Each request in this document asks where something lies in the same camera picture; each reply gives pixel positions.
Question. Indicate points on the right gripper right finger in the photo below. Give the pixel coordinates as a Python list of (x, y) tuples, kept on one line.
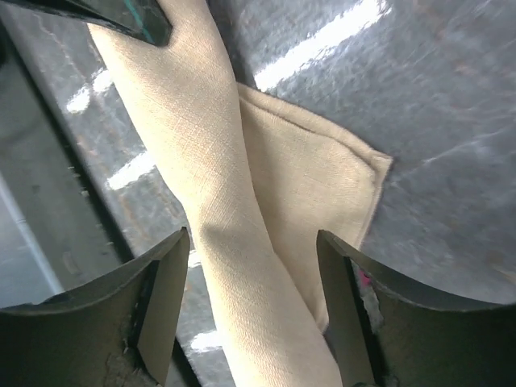
[(388, 329)]

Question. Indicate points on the beige cloth napkin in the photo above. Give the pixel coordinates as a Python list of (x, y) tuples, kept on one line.
[(258, 178)]

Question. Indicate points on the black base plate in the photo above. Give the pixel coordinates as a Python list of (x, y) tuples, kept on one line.
[(57, 232)]

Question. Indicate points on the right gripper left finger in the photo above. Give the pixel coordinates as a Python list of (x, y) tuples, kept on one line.
[(117, 330)]

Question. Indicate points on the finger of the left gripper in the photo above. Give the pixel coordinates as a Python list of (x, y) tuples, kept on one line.
[(143, 20)]

